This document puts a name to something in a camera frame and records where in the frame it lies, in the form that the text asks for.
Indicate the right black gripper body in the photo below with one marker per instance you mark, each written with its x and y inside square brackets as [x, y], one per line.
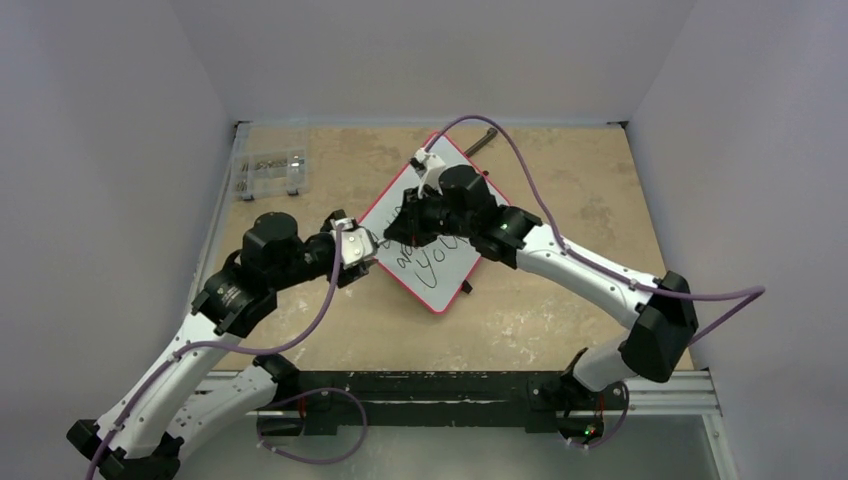
[411, 216]

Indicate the black whiteboard stand bracket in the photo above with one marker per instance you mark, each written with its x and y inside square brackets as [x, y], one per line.
[477, 146]

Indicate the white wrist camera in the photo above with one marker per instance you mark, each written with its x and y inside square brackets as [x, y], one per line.
[428, 167]
[357, 244]

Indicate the aluminium frame rail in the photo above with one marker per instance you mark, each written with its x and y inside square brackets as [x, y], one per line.
[686, 393]

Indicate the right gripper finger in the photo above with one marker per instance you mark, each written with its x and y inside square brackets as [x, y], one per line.
[411, 204]
[402, 231]

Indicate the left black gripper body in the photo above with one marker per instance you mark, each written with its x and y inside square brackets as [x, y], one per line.
[346, 273]

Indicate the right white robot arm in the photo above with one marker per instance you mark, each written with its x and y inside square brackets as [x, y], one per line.
[658, 318]

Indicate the clear plastic screw box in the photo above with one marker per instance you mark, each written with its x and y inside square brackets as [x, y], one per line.
[266, 174]

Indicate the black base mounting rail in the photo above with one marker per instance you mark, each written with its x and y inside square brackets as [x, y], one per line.
[320, 402]

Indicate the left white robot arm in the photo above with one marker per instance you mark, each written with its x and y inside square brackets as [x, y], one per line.
[161, 421]

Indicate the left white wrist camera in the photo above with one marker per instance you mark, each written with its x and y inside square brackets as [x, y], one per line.
[357, 244]

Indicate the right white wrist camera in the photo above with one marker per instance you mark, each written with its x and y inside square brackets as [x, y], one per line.
[428, 167]

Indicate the red framed whiteboard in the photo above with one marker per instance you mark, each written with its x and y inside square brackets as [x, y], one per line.
[433, 274]

